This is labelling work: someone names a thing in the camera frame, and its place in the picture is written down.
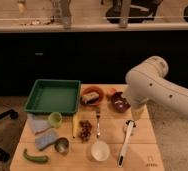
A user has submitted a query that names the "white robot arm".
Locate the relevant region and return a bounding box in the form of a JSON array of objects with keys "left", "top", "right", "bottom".
[{"left": 122, "top": 56, "right": 188, "bottom": 119}]

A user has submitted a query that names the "white paper cup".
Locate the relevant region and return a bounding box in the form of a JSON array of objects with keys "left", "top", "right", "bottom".
[{"left": 91, "top": 140, "right": 110, "bottom": 162}]

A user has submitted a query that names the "small green cup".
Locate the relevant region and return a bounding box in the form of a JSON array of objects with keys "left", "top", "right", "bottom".
[{"left": 48, "top": 112, "right": 62, "bottom": 128}]

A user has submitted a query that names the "metal measuring cup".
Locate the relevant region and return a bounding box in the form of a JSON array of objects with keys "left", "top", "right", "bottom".
[{"left": 54, "top": 137, "right": 69, "bottom": 155}]

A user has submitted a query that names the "dark brown bowl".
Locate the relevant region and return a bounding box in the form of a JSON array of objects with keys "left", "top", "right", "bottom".
[{"left": 111, "top": 92, "right": 130, "bottom": 113}]

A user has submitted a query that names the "small orange object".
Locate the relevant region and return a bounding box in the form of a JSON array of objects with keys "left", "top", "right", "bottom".
[{"left": 106, "top": 88, "right": 117, "bottom": 98}]

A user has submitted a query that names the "metal fork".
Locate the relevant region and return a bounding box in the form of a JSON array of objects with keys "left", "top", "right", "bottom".
[{"left": 96, "top": 108, "right": 101, "bottom": 138}]

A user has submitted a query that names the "orange plate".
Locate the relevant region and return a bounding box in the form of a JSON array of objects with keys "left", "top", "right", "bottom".
[{"left": 80, "top": 86, "right": 104, "bottom": 106}]

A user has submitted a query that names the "brown grape cluster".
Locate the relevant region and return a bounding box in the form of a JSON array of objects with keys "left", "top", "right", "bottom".
[{"left": 79, "top": 120, "right": 92, "bottom": 142}]

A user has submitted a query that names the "yellow banana piece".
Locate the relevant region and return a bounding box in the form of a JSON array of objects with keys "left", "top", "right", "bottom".
[{"left": 72, "top": 114, "right": 79, "bottom": 138}]

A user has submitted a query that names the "dark cabinet counter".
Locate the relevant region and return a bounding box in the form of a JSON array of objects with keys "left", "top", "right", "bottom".
[{"left": 0, "top": 26, "right": 188, "bottom": 96}]

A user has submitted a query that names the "green plastic tray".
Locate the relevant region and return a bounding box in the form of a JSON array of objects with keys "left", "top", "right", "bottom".
[{"left": 24, "top": 79, "right": 81, "bottom": 115}]

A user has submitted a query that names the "blue sponge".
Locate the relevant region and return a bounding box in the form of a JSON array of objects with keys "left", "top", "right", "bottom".
[{"left": 35, "top": 130, "right": 59, "bottom": 151}]

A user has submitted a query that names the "light blue cloth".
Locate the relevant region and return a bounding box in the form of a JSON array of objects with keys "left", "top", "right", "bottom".
[{"left": 27, "top": 114, "right": 51, "bottom": 134}]

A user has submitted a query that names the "green pepper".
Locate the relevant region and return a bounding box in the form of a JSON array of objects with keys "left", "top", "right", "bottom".
[{"left": 23, "top": 150, "right": 49, "bottom": 164}]

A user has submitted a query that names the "black office chair base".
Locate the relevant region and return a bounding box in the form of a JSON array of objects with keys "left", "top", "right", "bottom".
[{"left": 0, "top": 109, "right": 19, "bottom": 163}]

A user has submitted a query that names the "white handled kitchen tool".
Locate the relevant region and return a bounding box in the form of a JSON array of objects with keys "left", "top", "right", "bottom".
[{"left": 117, "top": 120, "right": 136, "bottom": 168}]

